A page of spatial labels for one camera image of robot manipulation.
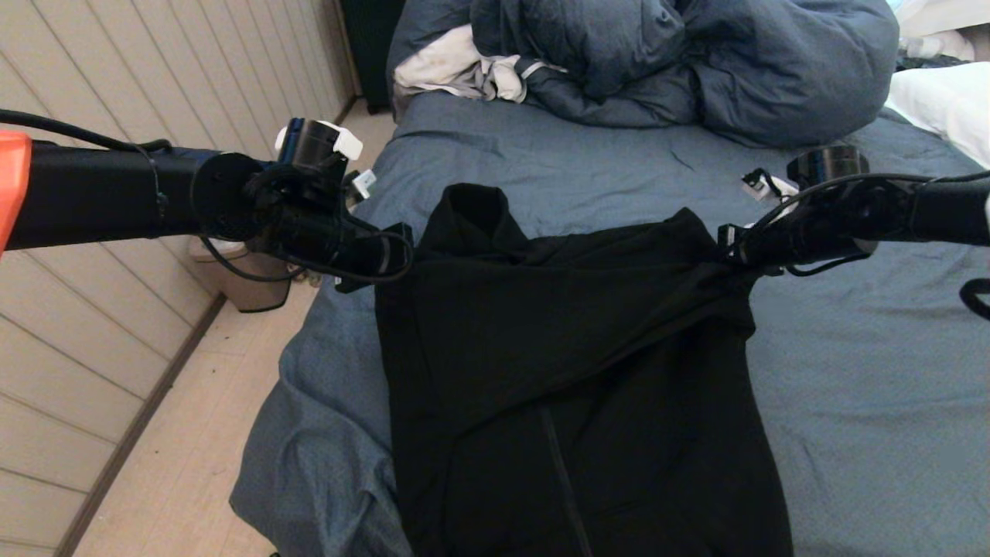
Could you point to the black cabinet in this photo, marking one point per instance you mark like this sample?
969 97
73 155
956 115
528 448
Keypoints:
371 46

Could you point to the beige crumpled item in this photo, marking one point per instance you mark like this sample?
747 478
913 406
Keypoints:
932 45

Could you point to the white pillow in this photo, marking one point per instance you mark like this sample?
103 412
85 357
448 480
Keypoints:
951 100

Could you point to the black hoodie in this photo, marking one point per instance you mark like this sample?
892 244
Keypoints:
580 387

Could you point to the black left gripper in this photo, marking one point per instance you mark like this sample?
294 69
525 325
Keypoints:
387 251

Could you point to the brown trash bin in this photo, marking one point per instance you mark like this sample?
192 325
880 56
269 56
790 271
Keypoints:
247 282

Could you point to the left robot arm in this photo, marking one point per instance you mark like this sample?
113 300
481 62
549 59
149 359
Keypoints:
116 193

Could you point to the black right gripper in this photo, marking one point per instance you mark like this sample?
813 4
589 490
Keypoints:
735 244

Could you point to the white blanket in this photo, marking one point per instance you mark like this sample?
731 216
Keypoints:
947 14

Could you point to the dark blue duvet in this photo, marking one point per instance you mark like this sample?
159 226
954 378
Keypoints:
773 77

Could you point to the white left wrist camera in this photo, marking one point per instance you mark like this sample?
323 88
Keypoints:
362 184

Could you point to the blue-sheeted bed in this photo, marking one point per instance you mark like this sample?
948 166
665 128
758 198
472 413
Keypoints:
619 170

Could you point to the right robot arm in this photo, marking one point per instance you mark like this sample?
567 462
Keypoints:
889 209

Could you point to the crumpled white garment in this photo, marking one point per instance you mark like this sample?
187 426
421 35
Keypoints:
441 66

